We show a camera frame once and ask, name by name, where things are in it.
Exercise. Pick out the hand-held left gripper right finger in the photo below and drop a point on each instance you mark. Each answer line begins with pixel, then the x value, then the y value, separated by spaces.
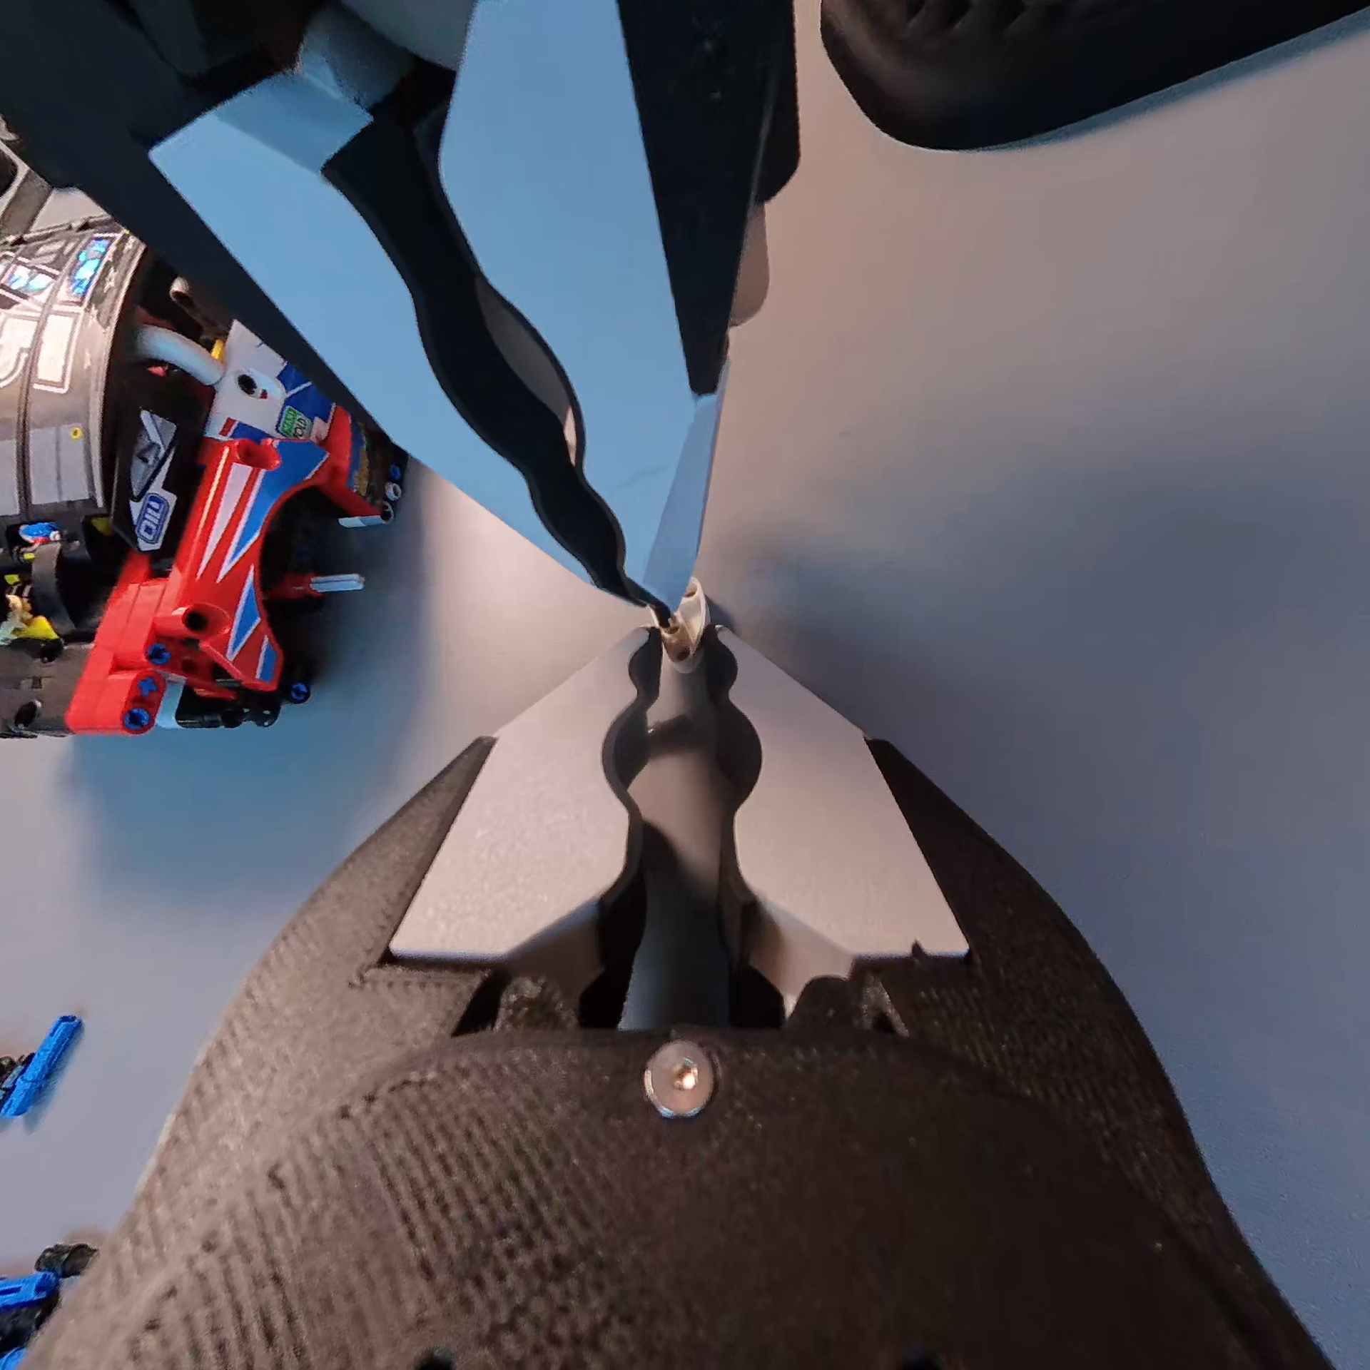
pixel 857 856

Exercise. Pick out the white lego liftarm piece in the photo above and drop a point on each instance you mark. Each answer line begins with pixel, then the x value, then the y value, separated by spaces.
pixel 691 626

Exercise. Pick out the lego race car model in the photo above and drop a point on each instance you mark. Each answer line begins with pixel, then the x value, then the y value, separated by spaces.
pixel 193 599

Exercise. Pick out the black wrist rest pad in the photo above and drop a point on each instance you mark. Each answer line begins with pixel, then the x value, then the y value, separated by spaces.
pixel 1071 64

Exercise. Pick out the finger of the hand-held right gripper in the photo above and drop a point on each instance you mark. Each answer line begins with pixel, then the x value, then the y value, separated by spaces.
pixel 567 214
pixel 310 245

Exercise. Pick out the person's right hand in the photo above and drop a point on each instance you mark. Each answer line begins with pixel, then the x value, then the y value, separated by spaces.
pixel 753 267

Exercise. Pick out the cluster of blue black pins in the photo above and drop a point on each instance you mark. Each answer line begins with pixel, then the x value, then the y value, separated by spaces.
pixel 32 1290

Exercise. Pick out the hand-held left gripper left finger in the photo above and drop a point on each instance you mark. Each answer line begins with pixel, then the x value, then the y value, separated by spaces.
pixel 503 856

